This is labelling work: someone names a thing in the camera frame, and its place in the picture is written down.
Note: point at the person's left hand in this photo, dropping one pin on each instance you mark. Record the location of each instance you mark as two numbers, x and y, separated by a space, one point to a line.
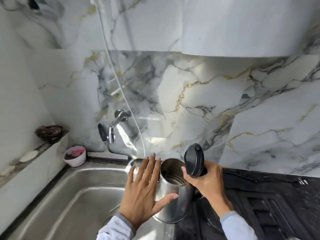
140 197

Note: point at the person's right hand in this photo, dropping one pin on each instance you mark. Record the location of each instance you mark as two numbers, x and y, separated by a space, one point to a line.
210 183

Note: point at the person's right thumb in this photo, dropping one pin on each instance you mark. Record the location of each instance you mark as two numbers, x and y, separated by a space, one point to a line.
185 175

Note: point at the person's left thumb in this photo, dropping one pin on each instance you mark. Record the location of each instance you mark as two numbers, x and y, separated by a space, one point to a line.
168 199

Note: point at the person's left little finger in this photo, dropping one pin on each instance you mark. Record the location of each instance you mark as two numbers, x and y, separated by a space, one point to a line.
131 174

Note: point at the person's left middle finger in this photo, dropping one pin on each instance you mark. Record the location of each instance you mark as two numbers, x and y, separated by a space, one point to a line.
150 167

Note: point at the stainless steel electric kettle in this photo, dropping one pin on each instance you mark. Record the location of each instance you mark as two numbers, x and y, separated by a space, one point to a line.
175 187

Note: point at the person's right forearm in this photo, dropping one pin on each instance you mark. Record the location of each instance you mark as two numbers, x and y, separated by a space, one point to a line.
236 227

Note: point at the person's left forearm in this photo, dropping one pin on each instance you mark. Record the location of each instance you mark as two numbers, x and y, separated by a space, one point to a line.
117 228

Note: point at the small white bowl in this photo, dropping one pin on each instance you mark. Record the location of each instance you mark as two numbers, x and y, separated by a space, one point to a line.
75 156

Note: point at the stainless steel sink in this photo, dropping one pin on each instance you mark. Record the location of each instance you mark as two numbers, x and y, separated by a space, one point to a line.
75 204

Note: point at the black drainboard mat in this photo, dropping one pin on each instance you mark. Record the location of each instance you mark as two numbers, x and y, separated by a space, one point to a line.
260 207

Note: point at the dark scrubber dish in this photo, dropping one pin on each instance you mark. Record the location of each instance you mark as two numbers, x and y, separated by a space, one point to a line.
49 132

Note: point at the chrome wall tap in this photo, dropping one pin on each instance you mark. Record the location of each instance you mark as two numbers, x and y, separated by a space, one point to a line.
113 127

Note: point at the white wall cabinet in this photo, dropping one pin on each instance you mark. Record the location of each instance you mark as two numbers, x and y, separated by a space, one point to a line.
237 24

